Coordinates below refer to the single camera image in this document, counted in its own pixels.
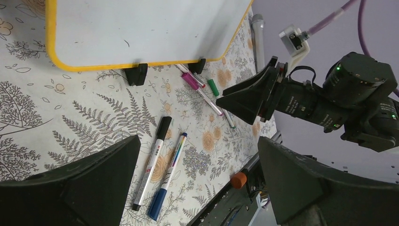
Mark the silver microphone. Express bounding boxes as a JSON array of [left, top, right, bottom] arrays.
[[251, 14, 265, 72]]

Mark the green cap marker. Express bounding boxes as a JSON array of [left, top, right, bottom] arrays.
[[207, 79, 236, 129]]

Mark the black whiteboard foot right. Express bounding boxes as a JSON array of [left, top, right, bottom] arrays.
[[188, 58, 207, 74]]

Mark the blue cap whiteboard marker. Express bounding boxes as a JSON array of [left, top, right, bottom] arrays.
[[147, 132, 187, 221]]

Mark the yellow framed whiteboard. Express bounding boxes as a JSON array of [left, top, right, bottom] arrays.
[[45, 0, 252, 72]]

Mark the red tip white marker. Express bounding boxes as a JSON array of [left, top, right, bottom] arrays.
[[175, 64, 206, 88]]

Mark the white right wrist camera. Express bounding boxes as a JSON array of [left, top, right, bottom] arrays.
[[279, 24, 310, 73]]

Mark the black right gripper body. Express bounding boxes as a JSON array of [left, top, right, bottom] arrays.
[[259, 65, 349, 131]]

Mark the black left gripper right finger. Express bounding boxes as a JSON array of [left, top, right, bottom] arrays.
[[258, 137, 399, 226]]

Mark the floral table mat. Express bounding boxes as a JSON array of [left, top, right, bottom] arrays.
[[0, 0, 277, 226]]

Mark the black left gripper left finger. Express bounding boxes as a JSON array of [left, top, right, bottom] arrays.
[[0, 135, 141, 226]]

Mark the black whiteboard foot left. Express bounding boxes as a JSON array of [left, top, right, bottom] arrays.
[[124, 64, 148, 86]]

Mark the orange brown cylinder block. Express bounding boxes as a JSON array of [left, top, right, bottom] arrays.
[[230, 172, 247, 189]]

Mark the magenta cap marker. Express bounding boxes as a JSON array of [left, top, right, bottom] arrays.
[[181, 73, 224, 116]]

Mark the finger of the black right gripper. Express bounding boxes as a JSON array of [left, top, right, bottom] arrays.
[[216, 93, 265, 125], [223, 56, 278, 96]]

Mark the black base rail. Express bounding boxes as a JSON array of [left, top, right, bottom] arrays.
[[187, 153, 269, 226]]

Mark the black whiteboard foot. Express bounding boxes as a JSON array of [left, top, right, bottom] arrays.
[[188, 58, 207, 74], [124, 64, 148, 86]]

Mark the black cap whiteboard marker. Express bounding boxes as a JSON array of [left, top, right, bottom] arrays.
[[132, 116, 172, 211]]

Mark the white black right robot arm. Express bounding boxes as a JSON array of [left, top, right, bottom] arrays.
[[216, 52, 399, 152]]

